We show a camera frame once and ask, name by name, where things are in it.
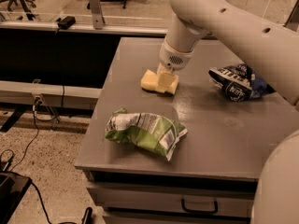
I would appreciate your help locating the black power adapter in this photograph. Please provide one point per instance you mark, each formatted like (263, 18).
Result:
(66, 22)

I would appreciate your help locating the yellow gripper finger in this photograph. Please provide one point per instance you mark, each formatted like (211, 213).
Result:
(165, 78)

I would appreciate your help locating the grey horizontal frame rail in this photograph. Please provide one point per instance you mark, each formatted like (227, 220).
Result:
(72, 97)

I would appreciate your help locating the yellow sponge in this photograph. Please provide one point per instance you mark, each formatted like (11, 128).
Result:
(149, 81)

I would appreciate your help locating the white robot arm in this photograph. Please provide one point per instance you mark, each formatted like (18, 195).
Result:
(273, 52)

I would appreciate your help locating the left metal bracket post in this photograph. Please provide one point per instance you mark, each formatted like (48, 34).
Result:
(97, 14)

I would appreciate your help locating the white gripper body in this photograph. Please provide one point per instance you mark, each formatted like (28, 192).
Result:
(174, 58)

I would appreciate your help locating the green chip bag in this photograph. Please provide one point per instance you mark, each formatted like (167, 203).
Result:
(152, 132)

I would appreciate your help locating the black box on floor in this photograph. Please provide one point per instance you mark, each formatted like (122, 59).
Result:
(12, 189)

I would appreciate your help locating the blue chip bag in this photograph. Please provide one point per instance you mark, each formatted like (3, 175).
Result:
(239, 82)

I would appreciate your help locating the grey drawer with black handle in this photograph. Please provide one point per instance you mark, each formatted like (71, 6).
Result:
(157, 203)

